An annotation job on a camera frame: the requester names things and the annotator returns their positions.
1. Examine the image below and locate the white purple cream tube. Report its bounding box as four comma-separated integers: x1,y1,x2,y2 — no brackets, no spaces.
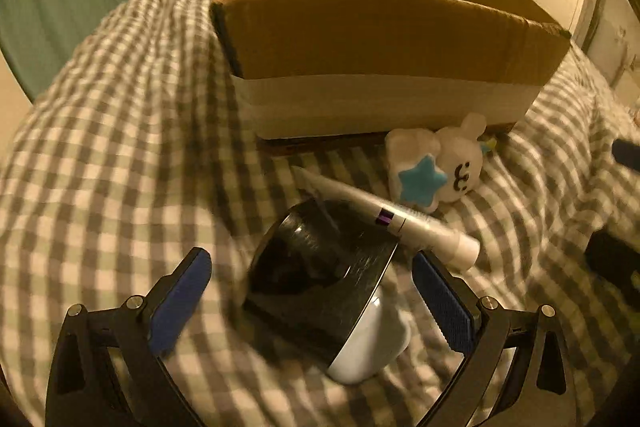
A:
292,166,480,272

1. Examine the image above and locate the grey white checkered duvet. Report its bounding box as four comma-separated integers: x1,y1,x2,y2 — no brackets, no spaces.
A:
1,0,639,426

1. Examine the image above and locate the brown cardboard box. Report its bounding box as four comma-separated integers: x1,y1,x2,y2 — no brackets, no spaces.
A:
212,0,570,141

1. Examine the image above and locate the black dome-shaped device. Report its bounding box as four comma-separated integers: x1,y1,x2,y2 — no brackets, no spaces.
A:
243,198,410,385

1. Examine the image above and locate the white plush toy blue star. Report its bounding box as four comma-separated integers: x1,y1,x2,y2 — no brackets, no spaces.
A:
385,113,495,213

